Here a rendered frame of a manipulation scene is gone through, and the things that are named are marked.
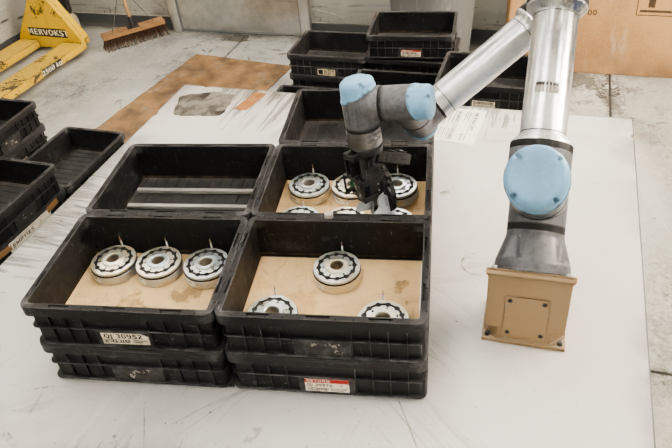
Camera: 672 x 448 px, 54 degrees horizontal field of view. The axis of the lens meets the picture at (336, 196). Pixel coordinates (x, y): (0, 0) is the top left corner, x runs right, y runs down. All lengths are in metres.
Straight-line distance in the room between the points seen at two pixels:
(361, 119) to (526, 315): 0.52
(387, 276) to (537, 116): 0.46
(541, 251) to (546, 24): 0.43
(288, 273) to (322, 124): 0.64
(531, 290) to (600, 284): 0.31
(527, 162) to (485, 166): 0.76
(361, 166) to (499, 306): 0.41
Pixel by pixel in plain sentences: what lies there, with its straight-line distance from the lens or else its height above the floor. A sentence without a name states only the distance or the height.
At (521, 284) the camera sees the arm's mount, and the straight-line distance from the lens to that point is 1.37.
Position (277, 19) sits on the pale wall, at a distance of 4.74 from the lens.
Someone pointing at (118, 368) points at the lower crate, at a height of 0.75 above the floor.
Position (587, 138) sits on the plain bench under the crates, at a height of 0.70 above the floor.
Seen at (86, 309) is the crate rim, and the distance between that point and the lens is 1.38.
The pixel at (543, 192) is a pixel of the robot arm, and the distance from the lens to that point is 1.24.
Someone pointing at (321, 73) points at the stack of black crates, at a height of 0.39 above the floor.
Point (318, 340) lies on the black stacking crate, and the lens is 1.27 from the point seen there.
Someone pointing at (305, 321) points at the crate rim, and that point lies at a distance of 1.23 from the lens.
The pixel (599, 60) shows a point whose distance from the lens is 4.13.
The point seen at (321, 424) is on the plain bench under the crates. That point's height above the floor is 0.70.
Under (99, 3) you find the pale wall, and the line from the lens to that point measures 5.47.
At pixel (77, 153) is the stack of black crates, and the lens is 3.05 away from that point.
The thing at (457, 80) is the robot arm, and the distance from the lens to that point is 1.47.
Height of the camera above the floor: 1.82
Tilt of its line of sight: 36 degrees down
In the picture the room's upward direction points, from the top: 6 degrees counter-clockwise
